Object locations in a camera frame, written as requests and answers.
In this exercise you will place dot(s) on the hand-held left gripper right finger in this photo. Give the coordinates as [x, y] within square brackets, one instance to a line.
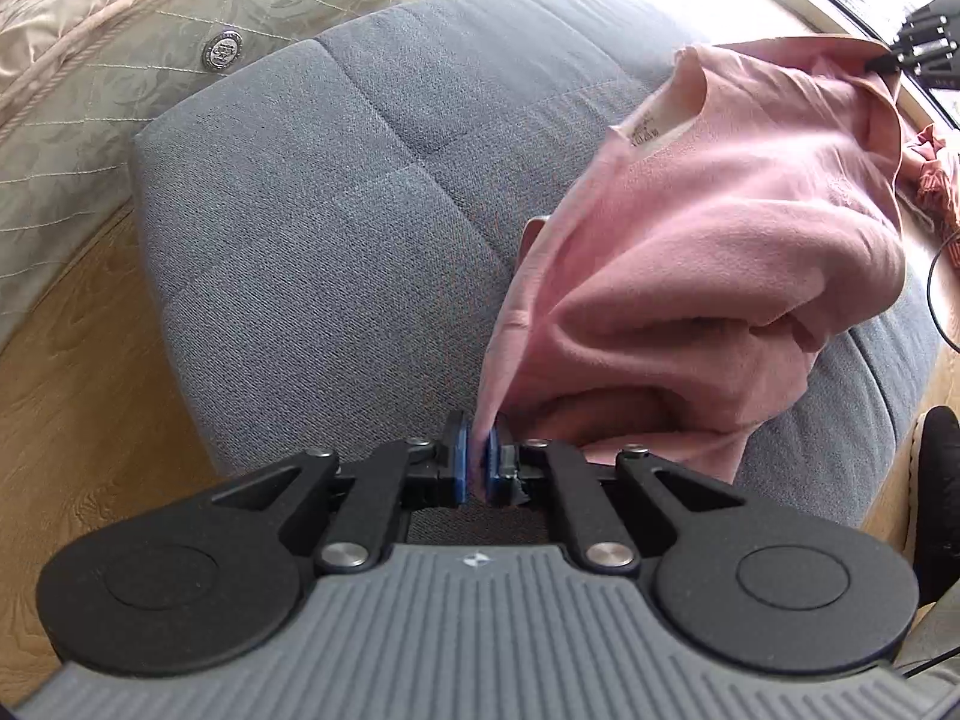
[495, 469]

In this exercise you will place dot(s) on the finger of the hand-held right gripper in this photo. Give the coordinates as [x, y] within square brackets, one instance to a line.
[919, 52]
[926, 21]

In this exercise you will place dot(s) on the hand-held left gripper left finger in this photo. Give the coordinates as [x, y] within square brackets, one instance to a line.
[459, 465]

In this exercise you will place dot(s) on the light pink sweatshirt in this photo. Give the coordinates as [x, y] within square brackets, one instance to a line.
[675, 277]

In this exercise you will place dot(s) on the dark pink pants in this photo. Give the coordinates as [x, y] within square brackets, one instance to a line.
[937, 180]

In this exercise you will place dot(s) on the grey cushion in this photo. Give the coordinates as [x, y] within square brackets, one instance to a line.
[300, 240]

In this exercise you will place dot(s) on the black shoe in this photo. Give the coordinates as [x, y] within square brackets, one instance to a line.
[941, 502]

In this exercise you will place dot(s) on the round metal mattress vent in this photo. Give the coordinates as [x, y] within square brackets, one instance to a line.
[223, 51]

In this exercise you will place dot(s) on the quilted mattress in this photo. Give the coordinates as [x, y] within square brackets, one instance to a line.
[112, 135]

